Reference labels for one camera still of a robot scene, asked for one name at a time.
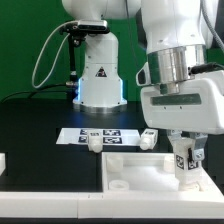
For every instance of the white square tabletop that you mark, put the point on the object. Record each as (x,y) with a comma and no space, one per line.
(153,173)

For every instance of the white L-shaped fence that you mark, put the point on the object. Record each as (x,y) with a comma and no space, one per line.
(181,205)

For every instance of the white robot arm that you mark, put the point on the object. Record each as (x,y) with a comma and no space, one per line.
(171,31)

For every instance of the white sheet with markers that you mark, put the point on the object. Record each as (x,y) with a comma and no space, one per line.
(78,136)

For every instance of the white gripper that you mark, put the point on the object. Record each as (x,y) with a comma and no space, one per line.
(197,107)

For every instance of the black camera on stand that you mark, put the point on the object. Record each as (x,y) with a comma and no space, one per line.
(77,31)

